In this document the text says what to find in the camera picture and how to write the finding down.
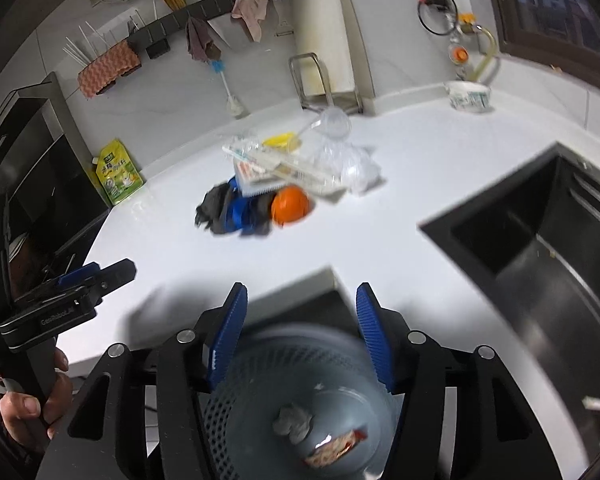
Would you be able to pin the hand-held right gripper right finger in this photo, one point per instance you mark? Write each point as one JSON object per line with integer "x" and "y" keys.
{"x": 375, "y": 340}

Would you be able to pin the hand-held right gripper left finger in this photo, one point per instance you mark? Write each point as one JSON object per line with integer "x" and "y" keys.
{"x": 227, "y": 340}

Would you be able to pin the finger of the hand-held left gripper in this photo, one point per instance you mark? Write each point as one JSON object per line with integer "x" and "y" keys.
{"x": 115, "y": 274}
{"x": 80, "y": 275}

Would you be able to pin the grey mesh trash bin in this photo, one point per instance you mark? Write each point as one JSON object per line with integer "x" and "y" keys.
{"x": 265, "y": 360}

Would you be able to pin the person's left hand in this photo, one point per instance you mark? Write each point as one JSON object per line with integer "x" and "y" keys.
{"x": 57, "y": 400}

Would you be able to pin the green stand-up pouch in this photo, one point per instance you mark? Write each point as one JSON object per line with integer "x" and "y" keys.
{"x": 120, "y": 175}

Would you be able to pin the crumpled white tissue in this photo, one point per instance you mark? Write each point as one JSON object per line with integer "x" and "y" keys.
{"x": 292, "y": 422}

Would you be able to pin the black kitchen appliance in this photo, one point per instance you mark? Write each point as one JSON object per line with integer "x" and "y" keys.
{"x": 35, "y": 175}

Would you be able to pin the red and white snack wrapper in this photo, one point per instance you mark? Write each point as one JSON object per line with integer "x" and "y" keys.
{"x": 335, "y": 450}

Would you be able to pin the dark grey cloth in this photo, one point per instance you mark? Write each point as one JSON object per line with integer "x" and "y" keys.
{"x": 212, "y": 207}

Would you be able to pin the blue plastic item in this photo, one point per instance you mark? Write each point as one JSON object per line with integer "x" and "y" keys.
{"x": 242, "y": 212}

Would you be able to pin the orange ball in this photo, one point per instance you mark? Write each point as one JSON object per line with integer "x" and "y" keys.
{"x": 290, "y": 205}

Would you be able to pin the white box with red print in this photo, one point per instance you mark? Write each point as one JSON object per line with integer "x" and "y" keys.
{"x": 252, "y": 175}

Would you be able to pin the clear plastic bag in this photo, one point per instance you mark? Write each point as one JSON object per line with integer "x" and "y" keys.
{"x": 362, "y": 170}

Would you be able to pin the clear plastic tray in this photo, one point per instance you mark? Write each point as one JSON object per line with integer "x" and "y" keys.
{"x": 305, "y": 165}

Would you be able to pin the long black hanging basket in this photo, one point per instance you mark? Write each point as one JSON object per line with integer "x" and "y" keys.
{"x": 130, "y": 71}

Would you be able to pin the orange wave pattern cloth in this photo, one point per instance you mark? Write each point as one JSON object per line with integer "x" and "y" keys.
{"x": 107, "y": 67}

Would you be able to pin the white and blue bottle brush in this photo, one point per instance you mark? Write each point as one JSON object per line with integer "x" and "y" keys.
{"x": 227, "y": 92}

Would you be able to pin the clear plastic scoop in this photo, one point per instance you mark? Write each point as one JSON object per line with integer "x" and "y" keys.
{"x": 335, "y": 122}

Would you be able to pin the bundle of white straws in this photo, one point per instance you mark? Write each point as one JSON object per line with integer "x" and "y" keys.
{"x": 82, "y": 47}

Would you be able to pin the small black hanging basket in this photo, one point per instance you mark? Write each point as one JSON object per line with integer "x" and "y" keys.
{"x": 158, "y": 49}

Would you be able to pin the brown cloth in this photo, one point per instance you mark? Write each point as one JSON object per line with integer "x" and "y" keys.
{"x": 197, "y": 40}

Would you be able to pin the metal cutting board rack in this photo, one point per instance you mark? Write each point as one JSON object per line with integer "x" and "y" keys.
{"x": 307, "y": 95}

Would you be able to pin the white floral bowl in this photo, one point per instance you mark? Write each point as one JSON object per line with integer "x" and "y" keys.
{"x": 470, "y": 97}

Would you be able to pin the steel cleaver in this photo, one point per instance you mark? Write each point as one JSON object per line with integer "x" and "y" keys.
{"x": 230, "y": 35}

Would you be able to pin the pink cloth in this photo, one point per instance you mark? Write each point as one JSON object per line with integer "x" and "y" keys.
{"x": 250, "y": 10}

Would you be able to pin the gas regulator with orange knob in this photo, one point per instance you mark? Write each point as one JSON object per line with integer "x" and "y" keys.
{"x": 459, "y": 55}

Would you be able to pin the white peeler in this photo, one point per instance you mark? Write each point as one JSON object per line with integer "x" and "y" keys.
{"x": 285, "y": 27}

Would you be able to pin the white cutting board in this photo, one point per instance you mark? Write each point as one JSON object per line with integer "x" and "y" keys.
{"x": 330, "y": 20}

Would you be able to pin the black wall rail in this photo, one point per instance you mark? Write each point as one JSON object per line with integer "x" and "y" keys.
{"x": 205, "y": 7}

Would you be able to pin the dark brown window frame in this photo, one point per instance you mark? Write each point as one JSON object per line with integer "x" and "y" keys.
{"x": 555, "y": 15}

